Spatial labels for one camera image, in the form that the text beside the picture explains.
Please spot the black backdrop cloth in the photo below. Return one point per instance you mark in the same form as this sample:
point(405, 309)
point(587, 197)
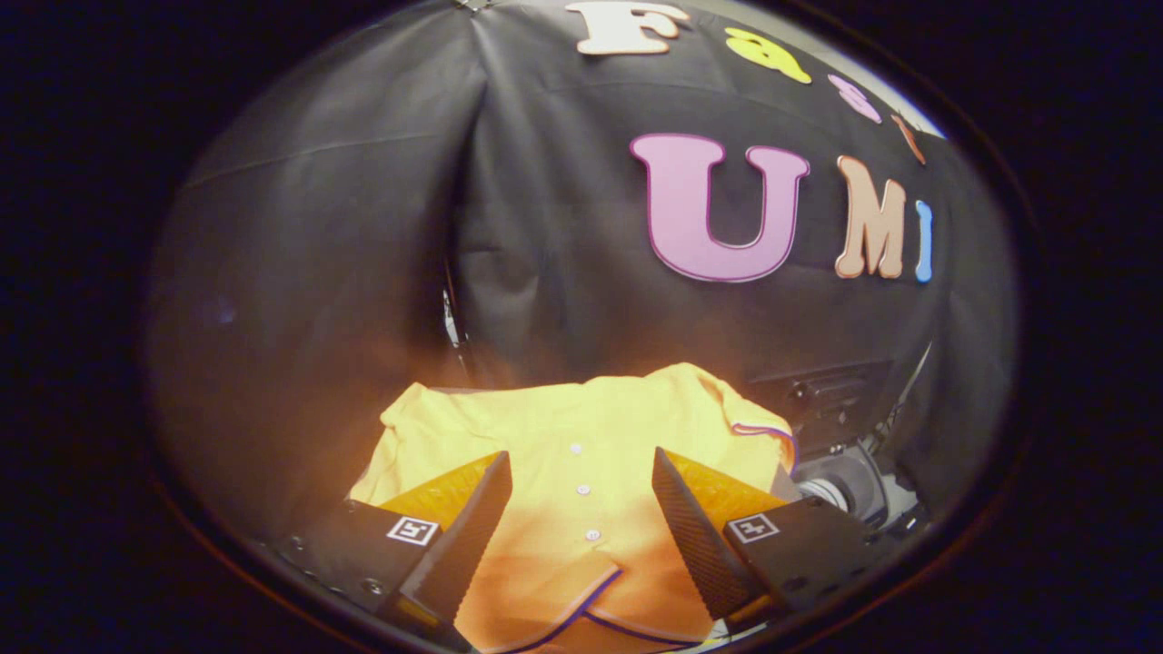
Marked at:
point(563, 272)

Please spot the thin white stand pole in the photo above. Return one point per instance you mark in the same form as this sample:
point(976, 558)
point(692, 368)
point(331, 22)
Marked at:
point(913, 381)

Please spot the orange button shirt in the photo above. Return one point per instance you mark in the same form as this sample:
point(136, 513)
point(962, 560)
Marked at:
point(581, 427)

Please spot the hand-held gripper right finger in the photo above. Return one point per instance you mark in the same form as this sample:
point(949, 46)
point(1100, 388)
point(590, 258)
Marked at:
point(695, 536)

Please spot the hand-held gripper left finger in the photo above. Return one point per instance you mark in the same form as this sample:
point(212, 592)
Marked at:
point(468, 536)

